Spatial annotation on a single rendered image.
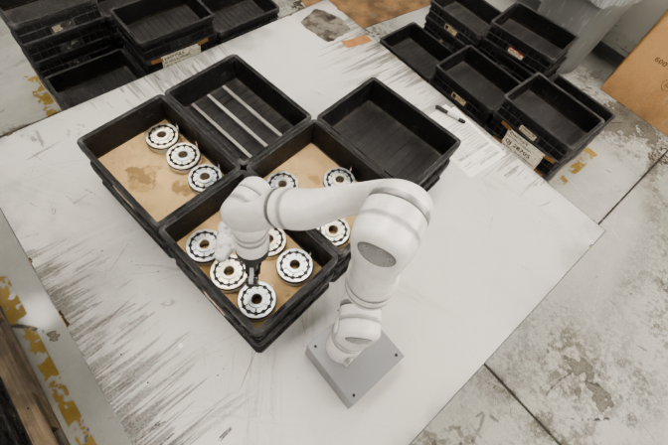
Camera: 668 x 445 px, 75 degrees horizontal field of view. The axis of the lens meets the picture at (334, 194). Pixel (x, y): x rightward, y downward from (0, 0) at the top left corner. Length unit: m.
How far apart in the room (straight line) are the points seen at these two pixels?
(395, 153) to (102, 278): 1.01
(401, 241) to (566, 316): 2.02
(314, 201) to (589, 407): 1.97
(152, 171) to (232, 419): 0.76
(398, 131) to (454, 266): 0.51
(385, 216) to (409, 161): 0.99
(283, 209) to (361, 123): 0.95
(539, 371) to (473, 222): 0.95
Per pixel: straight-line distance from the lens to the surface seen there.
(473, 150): 1.83
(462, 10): 3.10
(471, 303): 1.51
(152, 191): 1.45
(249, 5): 2.83
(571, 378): 2.43
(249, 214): 0.75
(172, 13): 2.61
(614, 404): 2.52
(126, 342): 1.42
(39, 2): 2.84
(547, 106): 2.51
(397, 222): 0.55
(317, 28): 2.15
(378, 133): 1.58
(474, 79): 2.63
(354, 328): 0.93
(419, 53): 2.85
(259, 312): 1.21
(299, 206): 0.67
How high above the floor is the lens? 2.02
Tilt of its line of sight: 58 degrees down
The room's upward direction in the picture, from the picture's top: 12 degrees clockwise
